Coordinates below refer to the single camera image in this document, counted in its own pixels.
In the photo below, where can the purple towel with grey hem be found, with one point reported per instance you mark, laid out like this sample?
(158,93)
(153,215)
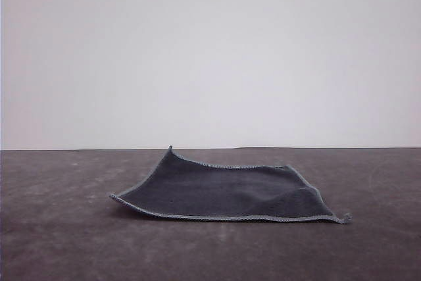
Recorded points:
(223,192)

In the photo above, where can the grey table cloth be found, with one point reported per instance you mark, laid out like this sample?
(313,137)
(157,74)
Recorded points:
(65,245)

